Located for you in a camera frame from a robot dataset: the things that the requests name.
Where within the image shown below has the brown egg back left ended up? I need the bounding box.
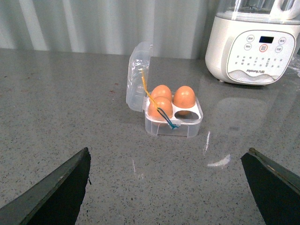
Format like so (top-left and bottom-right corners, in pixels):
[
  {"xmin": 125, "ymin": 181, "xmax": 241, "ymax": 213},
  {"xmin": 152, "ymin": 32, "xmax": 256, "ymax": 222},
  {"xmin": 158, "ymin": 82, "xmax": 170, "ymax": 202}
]
[{"xmin": 151, "ymin": 84, "xmax": 172, "ymax": 102}]

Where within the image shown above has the blue rubber band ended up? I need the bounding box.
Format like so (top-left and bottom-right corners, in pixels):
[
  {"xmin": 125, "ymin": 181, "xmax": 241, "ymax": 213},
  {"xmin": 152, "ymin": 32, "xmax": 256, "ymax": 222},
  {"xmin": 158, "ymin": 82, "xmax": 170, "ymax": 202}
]
[{"xmin": 157, "ymin": 107, "xmax": 178, "ymax": 129}]

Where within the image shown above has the clear plastic egg box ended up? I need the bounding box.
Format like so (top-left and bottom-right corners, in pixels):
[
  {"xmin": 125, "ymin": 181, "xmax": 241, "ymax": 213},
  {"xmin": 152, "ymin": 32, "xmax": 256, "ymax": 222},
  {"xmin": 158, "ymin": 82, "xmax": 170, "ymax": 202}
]
[{"xmin": 126, "ymin": 42, "xmax": 203, "ymax": 138}]

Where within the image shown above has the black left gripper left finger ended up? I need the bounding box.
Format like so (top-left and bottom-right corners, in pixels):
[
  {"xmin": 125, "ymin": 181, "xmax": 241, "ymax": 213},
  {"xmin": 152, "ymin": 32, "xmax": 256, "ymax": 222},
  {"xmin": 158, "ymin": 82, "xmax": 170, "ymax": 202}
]
[{"xmin": 0, "ymin": 147, "xmax": 91, "ymax": 225}]

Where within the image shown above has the brown egg back right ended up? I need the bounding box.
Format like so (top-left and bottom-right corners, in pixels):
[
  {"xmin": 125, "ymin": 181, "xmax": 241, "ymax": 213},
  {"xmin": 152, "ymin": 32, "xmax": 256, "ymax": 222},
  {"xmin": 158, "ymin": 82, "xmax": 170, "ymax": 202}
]
[{"xmin": 173, "ymin": 86, "xmax": 195, "ymax": 108}]

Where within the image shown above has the brown egg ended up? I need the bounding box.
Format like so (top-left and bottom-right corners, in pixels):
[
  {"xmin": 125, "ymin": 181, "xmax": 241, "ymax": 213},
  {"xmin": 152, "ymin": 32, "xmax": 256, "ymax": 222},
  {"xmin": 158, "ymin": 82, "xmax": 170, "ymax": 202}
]
[
  {"xmin": 148, "ymin": 96, "xmax": 173, "ymax": 120},
  {"xmin": 151, "ymin": 84, "xmax": 172, "ymax": 102},
  {"xmin": 173, "ymin": 86, "xmax": 195, "ymax": 108}
]

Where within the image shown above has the yellow rubber band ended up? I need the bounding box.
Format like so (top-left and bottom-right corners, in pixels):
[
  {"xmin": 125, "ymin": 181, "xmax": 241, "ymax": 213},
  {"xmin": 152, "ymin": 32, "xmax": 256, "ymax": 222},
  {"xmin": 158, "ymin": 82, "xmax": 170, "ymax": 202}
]
[{"xmin": 140, "ymin": 69, "xmax": 159, "ymax": 111}]

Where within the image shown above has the brown egg front left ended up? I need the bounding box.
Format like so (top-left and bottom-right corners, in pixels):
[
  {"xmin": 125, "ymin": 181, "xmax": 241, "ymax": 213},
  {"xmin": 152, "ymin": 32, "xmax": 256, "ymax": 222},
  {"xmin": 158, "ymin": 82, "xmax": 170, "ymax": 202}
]
[{"xmin": 148, "ymin": 96, "xmax": 173, "ymax": 120}]

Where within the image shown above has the white Joyoung blender appliance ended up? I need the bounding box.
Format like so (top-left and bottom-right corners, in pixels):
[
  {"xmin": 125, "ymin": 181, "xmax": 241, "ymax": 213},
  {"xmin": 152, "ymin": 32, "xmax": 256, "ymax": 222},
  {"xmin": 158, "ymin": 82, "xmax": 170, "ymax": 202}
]
[{"xmin": 205, "ymin": 0, "xmax": 300, "ymax": 85}]

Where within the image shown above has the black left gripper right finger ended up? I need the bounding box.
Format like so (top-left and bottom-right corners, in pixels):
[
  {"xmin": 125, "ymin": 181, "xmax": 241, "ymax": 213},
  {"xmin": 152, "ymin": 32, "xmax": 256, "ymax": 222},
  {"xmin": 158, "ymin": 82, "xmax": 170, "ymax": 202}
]
[{"xmin": 241, "ymin": 148, "xmax": 300, "ymax": 225}]

